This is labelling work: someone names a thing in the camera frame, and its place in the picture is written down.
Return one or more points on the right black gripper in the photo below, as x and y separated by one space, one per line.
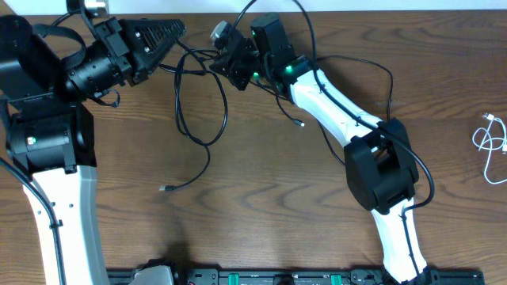
234 71

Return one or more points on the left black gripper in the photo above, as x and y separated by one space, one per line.
115 39

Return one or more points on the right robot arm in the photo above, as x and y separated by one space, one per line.
380 169

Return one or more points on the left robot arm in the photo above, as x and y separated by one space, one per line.
50 132

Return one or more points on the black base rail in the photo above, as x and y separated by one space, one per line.
356 276

